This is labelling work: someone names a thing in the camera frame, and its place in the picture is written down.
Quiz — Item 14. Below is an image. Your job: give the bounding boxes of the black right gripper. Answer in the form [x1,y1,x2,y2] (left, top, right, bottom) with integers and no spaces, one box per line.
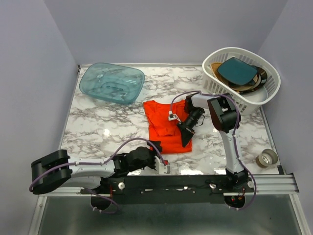
[176,107,204,147]

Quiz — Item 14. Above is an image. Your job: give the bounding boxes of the orange t shirt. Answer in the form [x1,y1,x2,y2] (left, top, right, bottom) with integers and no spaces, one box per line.
[143,100,192,154]

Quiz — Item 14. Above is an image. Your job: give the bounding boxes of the clear blue plastic tub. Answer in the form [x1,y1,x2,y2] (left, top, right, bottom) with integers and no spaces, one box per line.
[79,63,145,105]

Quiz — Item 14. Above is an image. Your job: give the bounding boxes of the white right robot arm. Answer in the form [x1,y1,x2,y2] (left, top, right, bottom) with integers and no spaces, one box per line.
[177,93,248,192]

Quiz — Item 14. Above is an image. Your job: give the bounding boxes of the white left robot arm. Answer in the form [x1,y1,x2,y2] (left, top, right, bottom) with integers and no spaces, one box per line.
[29,141,170,195]

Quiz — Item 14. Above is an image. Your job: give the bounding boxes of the beige tape roll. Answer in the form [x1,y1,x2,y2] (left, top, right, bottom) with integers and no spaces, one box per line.
[255,149,279,168]

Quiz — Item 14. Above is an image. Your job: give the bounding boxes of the white plastic laundry basket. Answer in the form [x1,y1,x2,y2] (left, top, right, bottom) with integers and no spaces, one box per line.
[202,47,281,116]

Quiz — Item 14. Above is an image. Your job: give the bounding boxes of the tan wooden plate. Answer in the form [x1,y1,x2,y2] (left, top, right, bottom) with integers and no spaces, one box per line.
[210,62,222,77]

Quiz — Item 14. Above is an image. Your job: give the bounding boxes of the teal square plate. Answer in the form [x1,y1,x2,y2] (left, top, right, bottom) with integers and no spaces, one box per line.
[218,57,257,86]

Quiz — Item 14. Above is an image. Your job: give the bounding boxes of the dark round plate stack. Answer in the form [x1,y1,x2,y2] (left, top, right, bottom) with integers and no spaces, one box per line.
[218,66,268,94]

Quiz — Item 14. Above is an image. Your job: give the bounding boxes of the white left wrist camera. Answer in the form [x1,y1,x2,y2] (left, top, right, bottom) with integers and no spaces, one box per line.
[155,157,171,175]

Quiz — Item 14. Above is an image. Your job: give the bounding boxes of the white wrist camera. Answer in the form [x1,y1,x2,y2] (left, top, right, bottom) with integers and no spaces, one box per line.
[155,157,171,175]
[168,112,180,121]

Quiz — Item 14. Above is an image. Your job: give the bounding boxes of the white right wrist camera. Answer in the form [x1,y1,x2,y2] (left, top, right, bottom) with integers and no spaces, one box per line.
[168,112,180,121]

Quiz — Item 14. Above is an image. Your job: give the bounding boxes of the aluminium extrusion rail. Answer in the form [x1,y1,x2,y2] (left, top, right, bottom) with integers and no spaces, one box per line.
[40,173,300,195]

